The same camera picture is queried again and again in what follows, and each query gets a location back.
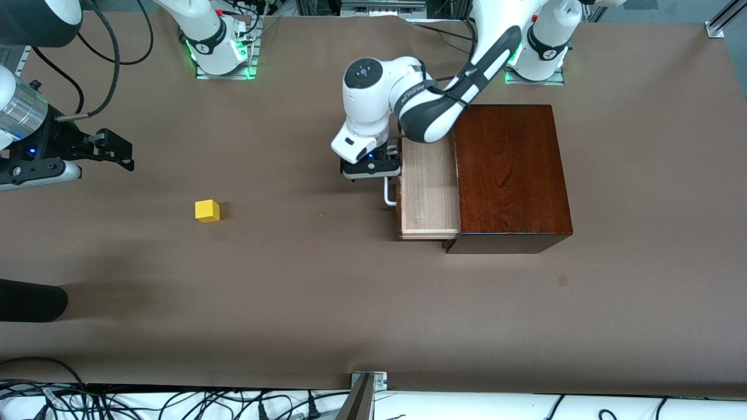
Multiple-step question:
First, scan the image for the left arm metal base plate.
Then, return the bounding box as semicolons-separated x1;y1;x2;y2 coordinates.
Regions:
505;58;566;86

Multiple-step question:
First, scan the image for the brown paper table cover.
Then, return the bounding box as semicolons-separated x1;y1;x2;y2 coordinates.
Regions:
0;12;747;398

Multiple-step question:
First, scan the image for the silver metal bracket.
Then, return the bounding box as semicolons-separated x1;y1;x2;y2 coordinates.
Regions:
350;371;389;393

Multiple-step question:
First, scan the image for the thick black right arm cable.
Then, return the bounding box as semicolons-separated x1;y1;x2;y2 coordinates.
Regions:
55;0;121;120

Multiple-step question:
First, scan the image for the dark brown wooden cabinet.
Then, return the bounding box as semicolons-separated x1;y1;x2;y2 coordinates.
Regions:
442;105;574;255

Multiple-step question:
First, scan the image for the black looped floor cable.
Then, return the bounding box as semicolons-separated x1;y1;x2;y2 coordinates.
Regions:
0;357;88;397

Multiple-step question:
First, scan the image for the black cable on table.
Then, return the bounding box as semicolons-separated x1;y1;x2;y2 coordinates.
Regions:
409;22;476;43

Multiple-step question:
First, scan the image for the wooden drawer with white handle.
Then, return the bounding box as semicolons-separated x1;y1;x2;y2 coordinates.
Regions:
383;137;463;241

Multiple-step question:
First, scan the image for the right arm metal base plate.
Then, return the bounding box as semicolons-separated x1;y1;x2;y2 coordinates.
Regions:
196;17;259;81

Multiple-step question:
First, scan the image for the thin black looped cable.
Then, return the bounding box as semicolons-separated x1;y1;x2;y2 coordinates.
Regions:
76;0;154;65

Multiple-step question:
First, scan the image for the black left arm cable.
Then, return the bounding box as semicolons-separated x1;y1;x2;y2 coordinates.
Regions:
431;0;485;109

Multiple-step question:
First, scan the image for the black cylinder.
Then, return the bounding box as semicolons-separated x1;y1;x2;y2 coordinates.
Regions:
0;279;68;323

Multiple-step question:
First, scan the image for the dark metal post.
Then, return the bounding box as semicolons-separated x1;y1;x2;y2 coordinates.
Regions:
336;373;375;420

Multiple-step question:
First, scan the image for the black cable tangle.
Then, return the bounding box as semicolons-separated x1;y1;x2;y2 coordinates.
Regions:
0;382;351;420

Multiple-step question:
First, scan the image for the aluminium equipment rack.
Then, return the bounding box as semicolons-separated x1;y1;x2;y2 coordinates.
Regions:
295;0;470;18

